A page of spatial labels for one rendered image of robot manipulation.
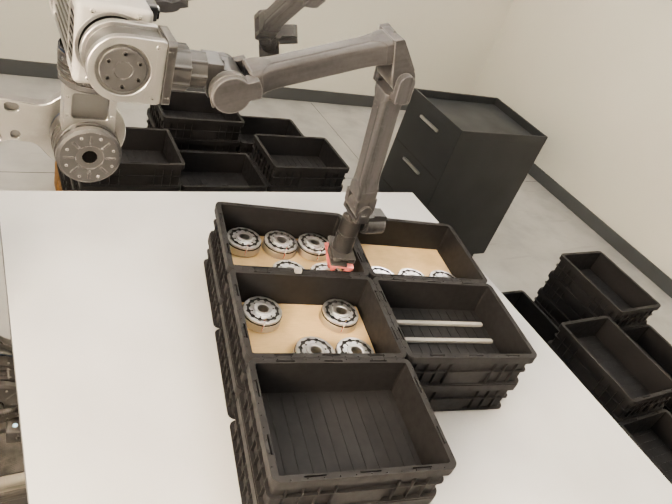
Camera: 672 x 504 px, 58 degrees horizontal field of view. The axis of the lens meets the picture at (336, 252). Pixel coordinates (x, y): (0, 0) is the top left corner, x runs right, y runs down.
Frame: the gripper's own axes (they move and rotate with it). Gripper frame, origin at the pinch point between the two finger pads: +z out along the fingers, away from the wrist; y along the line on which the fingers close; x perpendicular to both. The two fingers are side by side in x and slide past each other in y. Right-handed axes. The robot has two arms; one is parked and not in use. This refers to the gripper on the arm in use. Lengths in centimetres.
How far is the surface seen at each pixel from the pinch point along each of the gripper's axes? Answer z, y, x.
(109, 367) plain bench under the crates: 17, -25, 57
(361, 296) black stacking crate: 0.5, -8.7, -7.1
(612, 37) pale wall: -31, 270, -257
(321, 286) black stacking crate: -2.2, -9.4, 5.6
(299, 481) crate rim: -6, -69, 21
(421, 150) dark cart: 22, 136, -80
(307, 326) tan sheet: 4.4, -18.3, 9.1
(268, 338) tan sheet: 4.3, -23.8, 20.1
